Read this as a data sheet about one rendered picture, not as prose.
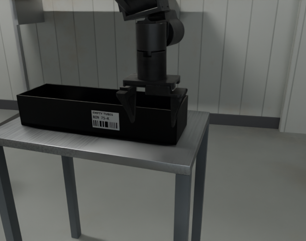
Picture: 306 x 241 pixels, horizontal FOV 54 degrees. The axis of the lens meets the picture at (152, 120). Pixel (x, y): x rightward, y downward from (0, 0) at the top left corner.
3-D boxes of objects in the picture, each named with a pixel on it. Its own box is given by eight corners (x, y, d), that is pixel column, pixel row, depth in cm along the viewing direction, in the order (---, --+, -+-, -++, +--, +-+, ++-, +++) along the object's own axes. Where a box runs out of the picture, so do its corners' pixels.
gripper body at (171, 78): (133, 81, 64) (132, 46, 61) (180, 84, 61) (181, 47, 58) (122, 89, 58) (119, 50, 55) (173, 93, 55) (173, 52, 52)
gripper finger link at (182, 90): (154, 118, 66) (154, 76, 62) (187, 121, 64) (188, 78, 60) (145, 130, 60) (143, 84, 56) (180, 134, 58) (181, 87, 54)
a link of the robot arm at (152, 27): (129, 17, 53) (158, 17, 51) (147, 15, 59) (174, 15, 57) (131, 56, 56) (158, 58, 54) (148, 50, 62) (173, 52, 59)
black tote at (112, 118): (21, 125, 107) (16, 94, 103) (50, 109, 123) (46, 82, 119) (176, 145, 92) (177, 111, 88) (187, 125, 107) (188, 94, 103)
